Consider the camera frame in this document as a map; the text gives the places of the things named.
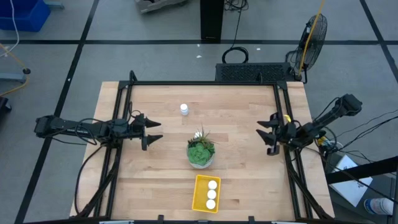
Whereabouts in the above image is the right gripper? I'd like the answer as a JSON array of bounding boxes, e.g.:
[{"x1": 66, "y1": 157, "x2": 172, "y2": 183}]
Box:
[{"x1": 255, "y1": 112, "x2": 290, "y2": 156}]

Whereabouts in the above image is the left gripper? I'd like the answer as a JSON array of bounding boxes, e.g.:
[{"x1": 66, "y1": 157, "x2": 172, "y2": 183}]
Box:
[{"x1": 130, "y1": 113, "x2": 164, "y2": 151}]

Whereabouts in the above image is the yellow plastic basket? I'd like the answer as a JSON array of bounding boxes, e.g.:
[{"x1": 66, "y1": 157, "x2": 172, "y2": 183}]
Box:
[{"x1": 192, "y1": 174, "x2": 222, "y2": 214}]

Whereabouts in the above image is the artificial plant in patterned pot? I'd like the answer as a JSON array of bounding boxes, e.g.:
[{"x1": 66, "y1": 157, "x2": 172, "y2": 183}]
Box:
[{"x1": 186, "y1": 124, "x2": 218, "y2": 170}]

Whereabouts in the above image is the white paper sheet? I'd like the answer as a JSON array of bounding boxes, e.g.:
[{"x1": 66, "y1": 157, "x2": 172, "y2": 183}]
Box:
[{"x1": 328, "y1": 154, "x2": 374, "y2": 208}]

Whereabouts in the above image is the black beam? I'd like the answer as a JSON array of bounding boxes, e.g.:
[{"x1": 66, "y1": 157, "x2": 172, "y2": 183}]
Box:
[{"x1": 325, "y1": 155, "x2": 398, "y2": 185}]

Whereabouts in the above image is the black floor fan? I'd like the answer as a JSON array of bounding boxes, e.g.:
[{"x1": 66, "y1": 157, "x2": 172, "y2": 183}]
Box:
[{"x1": 285, "y1": 12, "x2": 329, "y2": 84}]

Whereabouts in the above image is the black pillar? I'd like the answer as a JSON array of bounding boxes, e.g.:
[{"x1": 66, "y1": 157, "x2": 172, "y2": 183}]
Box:
[{"x1": 200, "y1": 0, "x2": 225, "y2": 44}]

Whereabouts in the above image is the grey metal base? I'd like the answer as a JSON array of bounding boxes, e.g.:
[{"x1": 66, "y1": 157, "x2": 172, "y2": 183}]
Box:
[{"x1": 134, "y1": 0, "x2": 190, "y2": 15}]

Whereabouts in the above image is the white blue can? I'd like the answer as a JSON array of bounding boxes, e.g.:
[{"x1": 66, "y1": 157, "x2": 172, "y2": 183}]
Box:
[{"x1": 363, "y1": 197, "x2": 395, "y2": 216}]

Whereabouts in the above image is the grey stand leg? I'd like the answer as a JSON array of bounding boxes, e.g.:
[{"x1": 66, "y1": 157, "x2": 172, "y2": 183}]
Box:
[{"x1": 0, "y1": 72, "x2": 27, "y2": 84}]

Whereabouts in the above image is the black floor object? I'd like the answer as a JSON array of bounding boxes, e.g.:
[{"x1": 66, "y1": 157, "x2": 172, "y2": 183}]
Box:
[{"x1": 0, "y1": 96, "x2": 12, "y2": 113}]

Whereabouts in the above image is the blue plastic bin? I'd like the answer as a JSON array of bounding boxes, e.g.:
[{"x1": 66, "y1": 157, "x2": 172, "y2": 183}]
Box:
[{"x1": 0, "y1": 0, "x2": 52, "y2": 32}]

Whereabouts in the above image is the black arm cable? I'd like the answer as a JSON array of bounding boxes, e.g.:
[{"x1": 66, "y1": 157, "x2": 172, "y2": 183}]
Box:
[{"x1": 73, "y1": 143, "x2": 105, "y2": 215}]

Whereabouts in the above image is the black coiled floor cable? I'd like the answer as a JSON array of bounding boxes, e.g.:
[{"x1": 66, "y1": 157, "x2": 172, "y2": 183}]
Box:
[{"x1": 221, "y1": 0, "x2": 249, "y2": 65}]

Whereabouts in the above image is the yellow floor cable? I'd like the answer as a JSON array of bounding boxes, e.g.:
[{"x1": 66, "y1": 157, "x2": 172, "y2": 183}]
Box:
[{"x1": 0, "y1": 43, "x2": 30, "y2": 97}]

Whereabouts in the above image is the white cable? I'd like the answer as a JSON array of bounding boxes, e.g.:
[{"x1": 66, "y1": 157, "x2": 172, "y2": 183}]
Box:
[{"x1": 0, "y1": 0, "x2": 20, "y2": 58}]

